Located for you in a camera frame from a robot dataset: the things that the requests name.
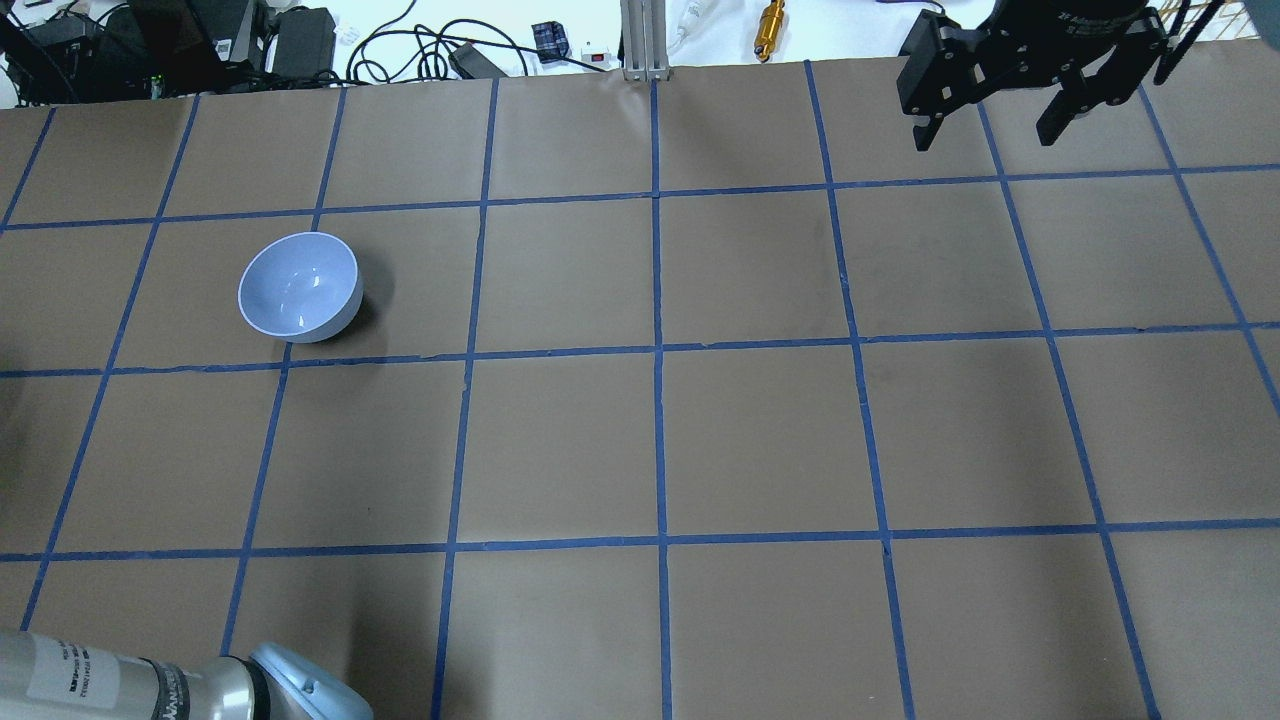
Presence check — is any aluminium frame post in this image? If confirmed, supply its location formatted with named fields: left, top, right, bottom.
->
left=618, top=0, right=671, bottom=82

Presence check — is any black power adapter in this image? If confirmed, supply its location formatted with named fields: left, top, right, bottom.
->
left=271, top=6, right=337, bottom=79

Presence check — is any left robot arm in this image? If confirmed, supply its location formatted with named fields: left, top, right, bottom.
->
left=1, top=630, right=374, bottom=719

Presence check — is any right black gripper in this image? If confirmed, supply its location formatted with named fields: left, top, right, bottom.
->
left=896, top=1, right=1171, bottom=152

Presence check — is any small blue black device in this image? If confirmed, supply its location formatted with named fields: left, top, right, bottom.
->
left=531, top=20, right=570, bottom=65

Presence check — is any brass cylinder tool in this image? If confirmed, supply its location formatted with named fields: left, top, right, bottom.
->
left=751, top=0, right=785, bottom=63

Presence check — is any blue ceramic bowl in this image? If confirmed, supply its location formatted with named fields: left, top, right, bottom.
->
left=237, top=231, right=364, bottom=345

